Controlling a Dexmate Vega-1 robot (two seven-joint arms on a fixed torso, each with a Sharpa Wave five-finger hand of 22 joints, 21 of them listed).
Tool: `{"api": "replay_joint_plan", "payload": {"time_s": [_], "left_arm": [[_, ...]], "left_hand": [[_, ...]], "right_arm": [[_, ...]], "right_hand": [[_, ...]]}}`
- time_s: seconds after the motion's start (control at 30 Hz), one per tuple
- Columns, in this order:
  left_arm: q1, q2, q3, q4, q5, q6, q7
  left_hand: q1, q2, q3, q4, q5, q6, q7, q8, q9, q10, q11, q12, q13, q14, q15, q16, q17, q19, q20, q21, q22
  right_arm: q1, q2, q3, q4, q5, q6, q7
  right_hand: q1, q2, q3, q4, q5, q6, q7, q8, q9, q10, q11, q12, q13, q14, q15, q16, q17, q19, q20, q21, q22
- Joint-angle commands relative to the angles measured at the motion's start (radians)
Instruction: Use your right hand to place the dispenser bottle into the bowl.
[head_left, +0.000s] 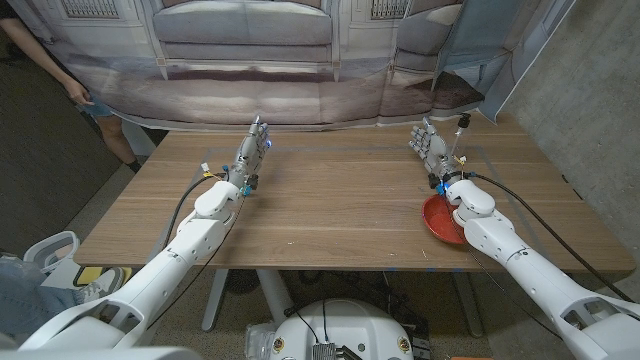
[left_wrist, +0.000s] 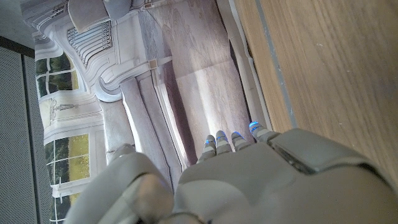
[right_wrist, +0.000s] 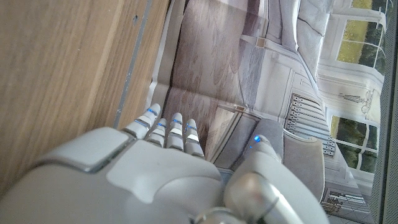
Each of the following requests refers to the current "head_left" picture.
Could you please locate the grey table leg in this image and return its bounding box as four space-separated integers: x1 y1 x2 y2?
451 272 485 339

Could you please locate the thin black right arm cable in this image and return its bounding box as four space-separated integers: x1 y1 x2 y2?
441 195 562 340

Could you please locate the grey and white sneaker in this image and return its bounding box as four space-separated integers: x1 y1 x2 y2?
74 266 126 304

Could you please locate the black box under table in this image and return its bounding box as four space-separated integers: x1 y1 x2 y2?
399 314 432 360

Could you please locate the seated person's blue jeans leg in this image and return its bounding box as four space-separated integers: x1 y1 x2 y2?
0 257 89 339

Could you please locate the standing person in blue shorts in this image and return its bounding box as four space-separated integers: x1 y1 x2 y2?
0 9 146 174

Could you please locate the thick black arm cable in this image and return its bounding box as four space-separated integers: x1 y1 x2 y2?
162 172 229 251
465 171 636 305

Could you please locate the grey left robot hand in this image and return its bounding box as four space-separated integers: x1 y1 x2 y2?
227 115 273 190

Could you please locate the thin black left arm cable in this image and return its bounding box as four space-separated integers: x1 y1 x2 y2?
148 194 246 330

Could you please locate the yellow floor object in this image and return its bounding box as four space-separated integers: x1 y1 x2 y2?
74 266 134 289

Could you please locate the printed living room backdrop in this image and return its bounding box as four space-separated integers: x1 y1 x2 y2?
7 0 576 132

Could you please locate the red bowl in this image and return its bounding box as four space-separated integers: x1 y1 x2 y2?
421 193 469 246

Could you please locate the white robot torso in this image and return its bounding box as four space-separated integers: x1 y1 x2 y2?
269 298 415 360

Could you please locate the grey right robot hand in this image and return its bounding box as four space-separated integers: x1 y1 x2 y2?
408 116 465 189

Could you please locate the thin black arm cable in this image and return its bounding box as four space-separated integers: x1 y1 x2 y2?
441 195 562 340
148 194 246 330

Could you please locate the clear plastic bag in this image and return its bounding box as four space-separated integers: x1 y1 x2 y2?
244 322 279 360

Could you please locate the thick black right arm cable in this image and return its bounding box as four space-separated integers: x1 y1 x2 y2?
465 171 636 305

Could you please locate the white table leg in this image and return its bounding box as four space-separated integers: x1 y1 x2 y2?
201 269 230 333
256 269 295 326

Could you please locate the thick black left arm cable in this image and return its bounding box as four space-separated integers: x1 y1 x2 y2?
162 172 229 251

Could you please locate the black round floor device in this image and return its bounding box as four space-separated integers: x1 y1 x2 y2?
224 269 261 296

